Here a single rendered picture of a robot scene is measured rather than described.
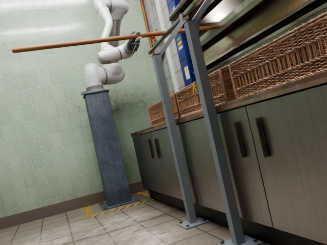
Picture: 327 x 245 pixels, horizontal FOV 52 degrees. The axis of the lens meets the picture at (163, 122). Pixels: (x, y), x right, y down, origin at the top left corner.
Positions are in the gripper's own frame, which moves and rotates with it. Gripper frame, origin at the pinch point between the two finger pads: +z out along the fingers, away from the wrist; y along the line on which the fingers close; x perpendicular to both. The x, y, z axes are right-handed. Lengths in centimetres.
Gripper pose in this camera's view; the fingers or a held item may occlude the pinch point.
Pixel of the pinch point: (137, 36)
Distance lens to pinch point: 234.6
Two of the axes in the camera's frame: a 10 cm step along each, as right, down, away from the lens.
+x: -9.3, 1.9, -3.2
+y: 2.1, 9.8, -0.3
